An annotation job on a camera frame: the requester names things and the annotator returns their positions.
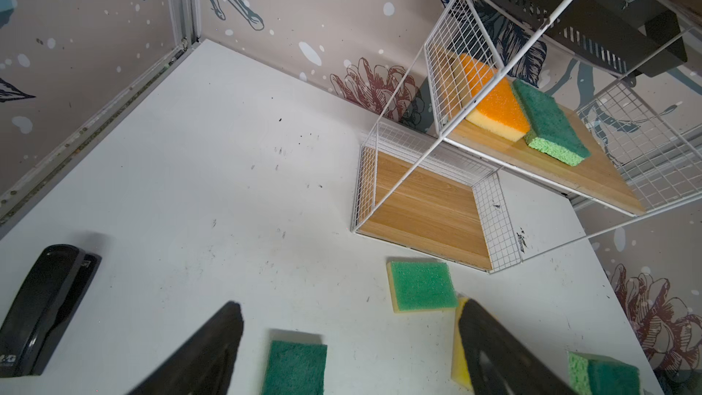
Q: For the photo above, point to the yellow sponge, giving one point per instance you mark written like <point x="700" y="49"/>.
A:
<point x="459" y="372"/>

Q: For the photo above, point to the light green sponge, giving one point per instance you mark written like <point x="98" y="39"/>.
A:
<point x="421" y="287"/>

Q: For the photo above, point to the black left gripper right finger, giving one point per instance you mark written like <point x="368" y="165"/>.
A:
<point x="498" y="362"/>

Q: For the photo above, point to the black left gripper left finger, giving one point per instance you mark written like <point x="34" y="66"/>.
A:
<point x="204" y="364"/>

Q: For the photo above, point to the white wire wooden shelf unit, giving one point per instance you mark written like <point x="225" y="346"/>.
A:
<point x="447" y="195"/>

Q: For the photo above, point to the black stapler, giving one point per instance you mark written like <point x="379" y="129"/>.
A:
<point x="43" y="308"/>

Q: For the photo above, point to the dark green sponge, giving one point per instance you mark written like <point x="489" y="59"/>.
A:
<point x="595" y="374"/>
<point x="551" y="132"/>
<point x="295" y="368"/>

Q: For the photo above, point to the orange sponge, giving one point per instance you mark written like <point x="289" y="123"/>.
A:
<point x="499" y="112"/>

